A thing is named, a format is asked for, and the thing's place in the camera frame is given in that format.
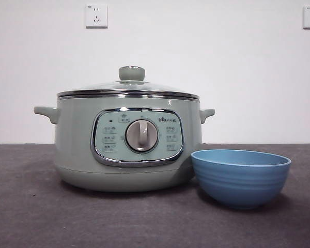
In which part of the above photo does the pale green electric steamer pot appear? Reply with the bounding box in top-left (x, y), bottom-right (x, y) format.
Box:
top-left (33, 89), bottom-right (216, 193)

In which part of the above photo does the glass lid with green knob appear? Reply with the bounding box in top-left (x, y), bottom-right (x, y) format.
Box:
top-left (57, 66), bottom-right (200, 100)

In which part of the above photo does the blue ribbed bowl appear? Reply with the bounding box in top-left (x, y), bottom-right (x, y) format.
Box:
top-left (190, 149), bottom-right (292, 210)

